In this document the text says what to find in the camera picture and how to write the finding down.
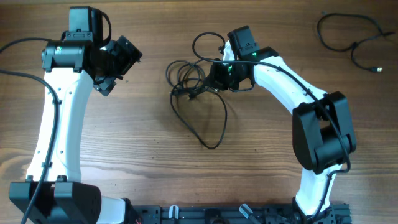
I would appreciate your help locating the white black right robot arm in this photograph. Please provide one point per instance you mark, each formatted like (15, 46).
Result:
(322, 129)

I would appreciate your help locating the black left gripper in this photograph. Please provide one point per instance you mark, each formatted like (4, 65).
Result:
(128, 56)

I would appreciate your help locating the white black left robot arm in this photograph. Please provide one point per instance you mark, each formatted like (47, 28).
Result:
(83, 60)

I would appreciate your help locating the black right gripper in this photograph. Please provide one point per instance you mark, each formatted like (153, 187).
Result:
(214, 78)

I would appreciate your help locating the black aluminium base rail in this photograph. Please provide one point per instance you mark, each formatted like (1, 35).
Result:
(269, 214)

